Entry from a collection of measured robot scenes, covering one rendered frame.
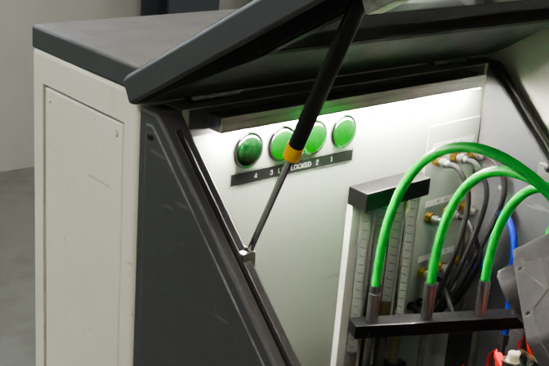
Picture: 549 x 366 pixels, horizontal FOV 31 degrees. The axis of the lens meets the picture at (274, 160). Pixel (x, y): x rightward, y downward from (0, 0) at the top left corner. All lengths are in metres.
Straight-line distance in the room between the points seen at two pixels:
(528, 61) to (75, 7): 3.79
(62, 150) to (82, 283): 0.19
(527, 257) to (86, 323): 0.91
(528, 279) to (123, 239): 0.77
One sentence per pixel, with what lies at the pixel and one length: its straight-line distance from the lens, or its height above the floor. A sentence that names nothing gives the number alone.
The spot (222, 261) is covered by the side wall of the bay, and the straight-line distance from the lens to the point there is 1.15.
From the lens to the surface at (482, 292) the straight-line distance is 1.54.
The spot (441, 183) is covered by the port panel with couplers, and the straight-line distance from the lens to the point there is 1.64.
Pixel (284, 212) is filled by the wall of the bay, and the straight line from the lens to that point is 1.40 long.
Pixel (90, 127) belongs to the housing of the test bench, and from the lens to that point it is 1.34.
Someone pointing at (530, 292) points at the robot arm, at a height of 1.53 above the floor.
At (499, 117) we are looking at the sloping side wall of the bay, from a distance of 1.66.
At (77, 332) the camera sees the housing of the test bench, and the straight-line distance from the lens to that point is 1.50.
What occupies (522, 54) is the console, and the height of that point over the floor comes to 1.47.
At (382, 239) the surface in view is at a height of 1.24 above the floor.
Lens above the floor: 1.79
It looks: 19 degrees down
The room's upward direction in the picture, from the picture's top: 4 degrees clockwise
